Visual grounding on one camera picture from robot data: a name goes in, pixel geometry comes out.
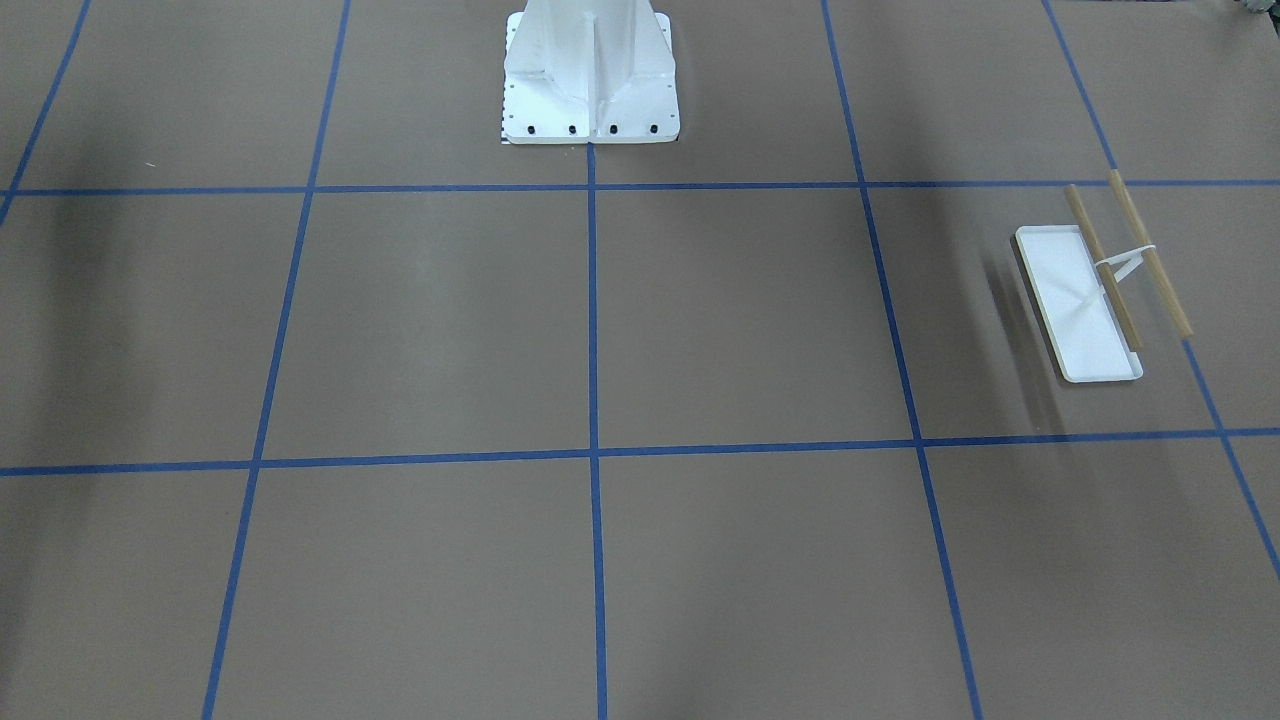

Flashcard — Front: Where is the white towel rack with wooden bars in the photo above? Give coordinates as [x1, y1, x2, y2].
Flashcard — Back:
[1012, 168, 1194, 386]

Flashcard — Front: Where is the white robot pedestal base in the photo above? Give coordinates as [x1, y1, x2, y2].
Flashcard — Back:
[500, 1, 681, 145]

